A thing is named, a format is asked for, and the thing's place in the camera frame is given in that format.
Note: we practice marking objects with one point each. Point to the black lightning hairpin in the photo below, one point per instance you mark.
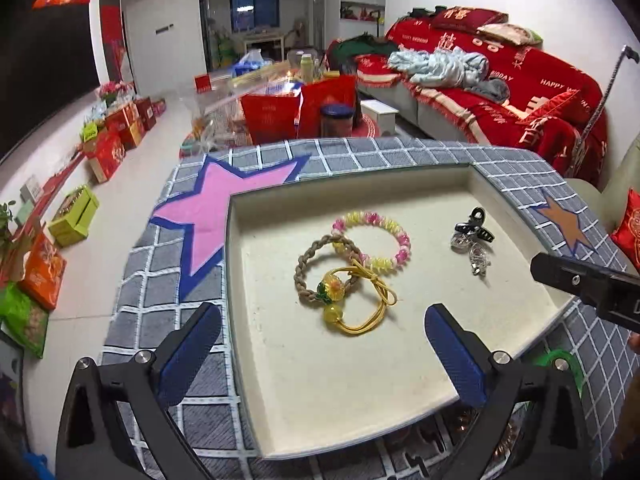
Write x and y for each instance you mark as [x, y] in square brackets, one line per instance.
[417, 462]

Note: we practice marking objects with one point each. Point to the red embroidered cushion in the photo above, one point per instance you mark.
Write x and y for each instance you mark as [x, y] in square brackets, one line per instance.
[629, 232]

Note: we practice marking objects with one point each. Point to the silver tripod pole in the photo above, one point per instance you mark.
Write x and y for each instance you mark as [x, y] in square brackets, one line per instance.
[600, 105]

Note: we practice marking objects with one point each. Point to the potted green plant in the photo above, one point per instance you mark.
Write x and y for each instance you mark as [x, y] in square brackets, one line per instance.
[6, 217]

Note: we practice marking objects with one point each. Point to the blue lidded jar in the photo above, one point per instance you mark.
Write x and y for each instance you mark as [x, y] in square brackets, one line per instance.
[336, 120]

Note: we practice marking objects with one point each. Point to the clear hair claw clip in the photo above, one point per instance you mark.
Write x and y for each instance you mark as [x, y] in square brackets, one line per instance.
[480, 260]

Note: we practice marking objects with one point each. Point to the white dining table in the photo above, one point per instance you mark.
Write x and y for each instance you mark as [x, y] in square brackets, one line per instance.
[264, 41]

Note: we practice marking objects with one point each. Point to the grey-green jewelry tray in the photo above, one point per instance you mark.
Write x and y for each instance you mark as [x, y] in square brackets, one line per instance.
[350, 385]

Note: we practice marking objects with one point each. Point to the red printed pillow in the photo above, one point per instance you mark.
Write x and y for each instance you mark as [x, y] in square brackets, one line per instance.
[462, 17]

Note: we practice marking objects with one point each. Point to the clear plastic wrap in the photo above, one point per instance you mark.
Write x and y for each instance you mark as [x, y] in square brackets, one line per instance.
[220, 110]

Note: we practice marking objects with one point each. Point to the green gift box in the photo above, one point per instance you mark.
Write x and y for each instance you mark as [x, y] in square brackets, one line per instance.
[75, 215]

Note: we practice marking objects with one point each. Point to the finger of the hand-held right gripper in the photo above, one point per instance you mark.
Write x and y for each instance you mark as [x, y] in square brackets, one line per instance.
[585, 282]

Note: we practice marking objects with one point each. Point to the dark green clothing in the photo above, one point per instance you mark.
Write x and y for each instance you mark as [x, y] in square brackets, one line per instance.
[360, 50]

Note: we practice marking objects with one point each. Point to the red wall banner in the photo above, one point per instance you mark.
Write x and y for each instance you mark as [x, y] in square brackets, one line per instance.
[112, 40]

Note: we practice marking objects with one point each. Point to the grey checkered star tablecloth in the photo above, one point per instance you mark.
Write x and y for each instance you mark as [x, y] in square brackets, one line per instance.
[165, 310]

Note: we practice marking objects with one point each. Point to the black claw hair clip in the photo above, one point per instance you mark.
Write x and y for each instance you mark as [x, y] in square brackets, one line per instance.
[482, 234]

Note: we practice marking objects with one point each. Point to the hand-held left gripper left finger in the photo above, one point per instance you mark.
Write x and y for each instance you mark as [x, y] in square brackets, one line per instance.
[192, 355]

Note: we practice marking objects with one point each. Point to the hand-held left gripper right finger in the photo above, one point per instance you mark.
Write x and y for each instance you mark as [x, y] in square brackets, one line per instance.
[455, 355]

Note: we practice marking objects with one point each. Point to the floral beige pillow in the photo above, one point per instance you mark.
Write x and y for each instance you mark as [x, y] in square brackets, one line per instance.
[510, 34]

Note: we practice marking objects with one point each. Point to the light blue blanket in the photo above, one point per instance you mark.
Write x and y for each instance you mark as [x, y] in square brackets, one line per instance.
[440, 70]

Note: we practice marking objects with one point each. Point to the red gift bag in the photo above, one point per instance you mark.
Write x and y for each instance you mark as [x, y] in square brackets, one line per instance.
[272, 115]

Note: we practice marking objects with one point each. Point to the tissue box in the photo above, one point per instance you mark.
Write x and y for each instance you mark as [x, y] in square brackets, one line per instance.
[252, 59]

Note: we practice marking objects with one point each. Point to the green translucent bangle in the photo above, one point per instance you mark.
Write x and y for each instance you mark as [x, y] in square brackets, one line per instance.
[552, 357]

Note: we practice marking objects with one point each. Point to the black television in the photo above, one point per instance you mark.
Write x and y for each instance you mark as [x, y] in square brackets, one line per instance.
[45, 70]

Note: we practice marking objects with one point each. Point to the green snack bag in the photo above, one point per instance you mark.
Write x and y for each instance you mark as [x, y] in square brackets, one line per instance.
[22, 320]

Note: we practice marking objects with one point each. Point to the silver heart pendant clip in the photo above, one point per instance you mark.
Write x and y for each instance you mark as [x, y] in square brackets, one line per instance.
[460, 242]

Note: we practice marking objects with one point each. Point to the stack of red gift boxes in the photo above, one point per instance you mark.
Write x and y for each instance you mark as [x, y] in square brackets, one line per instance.
[120, 135]

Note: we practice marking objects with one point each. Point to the white footstool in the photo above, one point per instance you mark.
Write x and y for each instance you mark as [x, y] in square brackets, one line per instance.
[378, 115]

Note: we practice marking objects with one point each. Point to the dark window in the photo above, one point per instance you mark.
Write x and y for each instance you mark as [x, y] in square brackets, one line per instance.
[254, 9]

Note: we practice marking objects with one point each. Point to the pink flower bouquet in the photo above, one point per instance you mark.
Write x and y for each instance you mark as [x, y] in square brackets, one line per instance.
[115, 92]

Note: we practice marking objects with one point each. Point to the sofa with red cover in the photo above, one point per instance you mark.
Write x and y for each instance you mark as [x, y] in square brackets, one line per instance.
[540, 90]

